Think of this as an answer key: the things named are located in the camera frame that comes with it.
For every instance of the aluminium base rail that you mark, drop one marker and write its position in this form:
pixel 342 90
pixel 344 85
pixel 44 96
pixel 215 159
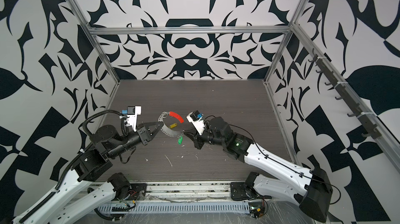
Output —
pixel 220 190

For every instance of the wall hook rack dark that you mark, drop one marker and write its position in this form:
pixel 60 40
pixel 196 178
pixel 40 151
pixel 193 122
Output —
pixel 348 95

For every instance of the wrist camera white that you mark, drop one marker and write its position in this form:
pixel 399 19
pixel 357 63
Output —
pixel 196 118
pixel 129 117

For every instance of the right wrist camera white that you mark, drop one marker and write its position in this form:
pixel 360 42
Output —
pixel 196 118

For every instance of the large wire keyring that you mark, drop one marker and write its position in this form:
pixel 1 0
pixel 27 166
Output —
pixel 165 128

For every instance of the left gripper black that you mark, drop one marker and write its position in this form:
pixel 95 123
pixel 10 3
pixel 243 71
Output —
pixel 145 134

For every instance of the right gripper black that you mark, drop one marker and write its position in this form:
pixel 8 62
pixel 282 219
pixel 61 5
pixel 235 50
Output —
pixel 198 139

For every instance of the red key tag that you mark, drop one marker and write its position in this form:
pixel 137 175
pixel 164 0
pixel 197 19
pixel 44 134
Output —
pixel 177 116

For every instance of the small circuit board green led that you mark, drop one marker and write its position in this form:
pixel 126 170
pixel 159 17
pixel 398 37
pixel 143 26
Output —
pixel 257 209

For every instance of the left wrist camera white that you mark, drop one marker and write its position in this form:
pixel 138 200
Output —
pixel 129 117

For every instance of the white slotted cable duct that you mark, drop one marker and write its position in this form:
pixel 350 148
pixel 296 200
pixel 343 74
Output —
pixel 179 208

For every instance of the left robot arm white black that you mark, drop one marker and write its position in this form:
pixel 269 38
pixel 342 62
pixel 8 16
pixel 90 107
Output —
pixel 87 167

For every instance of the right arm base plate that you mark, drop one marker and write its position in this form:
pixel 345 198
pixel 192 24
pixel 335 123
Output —
pixel 239 191

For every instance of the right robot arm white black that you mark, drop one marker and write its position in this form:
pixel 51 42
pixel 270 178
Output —
pixel 243 148

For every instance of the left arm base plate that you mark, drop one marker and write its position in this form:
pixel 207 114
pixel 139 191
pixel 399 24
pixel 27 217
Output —
pixel 137 191

